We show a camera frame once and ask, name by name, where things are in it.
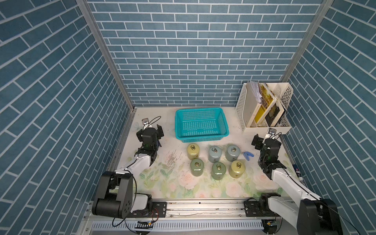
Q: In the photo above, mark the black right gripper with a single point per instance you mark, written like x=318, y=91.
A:
x=259, y=142

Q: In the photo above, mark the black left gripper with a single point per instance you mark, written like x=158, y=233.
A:
x=156, y=133

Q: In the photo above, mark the yellow-green tea canister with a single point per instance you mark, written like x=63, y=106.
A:
x=193, y=151
x=237, y=169

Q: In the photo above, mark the grey-blue tea canister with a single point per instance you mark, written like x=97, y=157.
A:
x=214, y=154
x=232, y=153

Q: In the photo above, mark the teal plastic basket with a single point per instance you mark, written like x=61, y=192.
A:
x=200, y=125

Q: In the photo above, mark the dark green tea canister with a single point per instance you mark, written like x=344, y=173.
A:
x=197, y=167
x=218, y=171

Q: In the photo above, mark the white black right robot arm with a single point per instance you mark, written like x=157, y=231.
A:
x=293, y=191

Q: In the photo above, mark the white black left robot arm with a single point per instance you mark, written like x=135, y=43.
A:
x=117, y=195

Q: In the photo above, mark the blue plastic clip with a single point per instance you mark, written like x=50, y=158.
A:
x=247, y=155

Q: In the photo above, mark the blue white marker pen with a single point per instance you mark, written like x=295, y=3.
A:
x=297, y=171

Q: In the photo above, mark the dark cover book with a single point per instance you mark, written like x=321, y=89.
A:
x=275, y=113

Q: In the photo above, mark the white perforated file holder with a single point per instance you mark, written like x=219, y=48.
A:
x=280, y=89

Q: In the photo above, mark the yellow cover book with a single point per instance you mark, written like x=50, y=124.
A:
x=268, y=100

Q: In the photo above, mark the white binder with papers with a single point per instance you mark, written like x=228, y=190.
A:
x=253, y=101

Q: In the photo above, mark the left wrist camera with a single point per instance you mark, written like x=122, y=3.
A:
x=146, y=123

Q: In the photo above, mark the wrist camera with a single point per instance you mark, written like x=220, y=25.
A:
x=271, y=134
x=146, y=123

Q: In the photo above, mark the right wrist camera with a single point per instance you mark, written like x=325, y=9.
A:
x=271, y=134

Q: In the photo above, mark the aluminium front rail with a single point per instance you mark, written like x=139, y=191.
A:
x=200, y=208

